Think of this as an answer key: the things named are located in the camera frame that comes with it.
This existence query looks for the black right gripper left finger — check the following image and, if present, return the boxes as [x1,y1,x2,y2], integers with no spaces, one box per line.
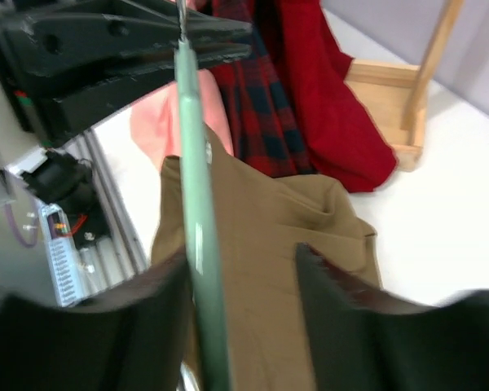
[0,253,191,390]

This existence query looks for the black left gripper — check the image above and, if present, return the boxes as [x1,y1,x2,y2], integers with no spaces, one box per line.
[0,1,252,147]

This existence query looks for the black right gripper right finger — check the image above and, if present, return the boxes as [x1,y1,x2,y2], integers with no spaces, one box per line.
[295,244,489,391]

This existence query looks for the tan brown skirt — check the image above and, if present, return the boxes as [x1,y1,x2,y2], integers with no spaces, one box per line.
[150,130,384,391]

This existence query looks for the sage green plastic hanger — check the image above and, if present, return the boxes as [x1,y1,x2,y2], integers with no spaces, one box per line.
[174,1,231,391]

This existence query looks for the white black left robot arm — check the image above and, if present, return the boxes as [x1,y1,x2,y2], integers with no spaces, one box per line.
[0,1,252,214]

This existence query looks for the pink skirt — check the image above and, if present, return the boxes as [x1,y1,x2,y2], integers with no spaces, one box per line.
[130,70,234,169]

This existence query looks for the red black plaid skirt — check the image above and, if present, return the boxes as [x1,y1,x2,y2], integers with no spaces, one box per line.
[211,1,315,178]

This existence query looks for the wooden clothes rack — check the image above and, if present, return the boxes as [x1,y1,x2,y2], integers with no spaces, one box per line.
[346,0,464,171]

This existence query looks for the aluminium mounting rail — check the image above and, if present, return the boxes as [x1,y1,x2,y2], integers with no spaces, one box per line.
[76,130,148,291]

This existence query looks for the white slotted cable duct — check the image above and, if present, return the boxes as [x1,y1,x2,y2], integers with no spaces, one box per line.
[37,200,85,307]

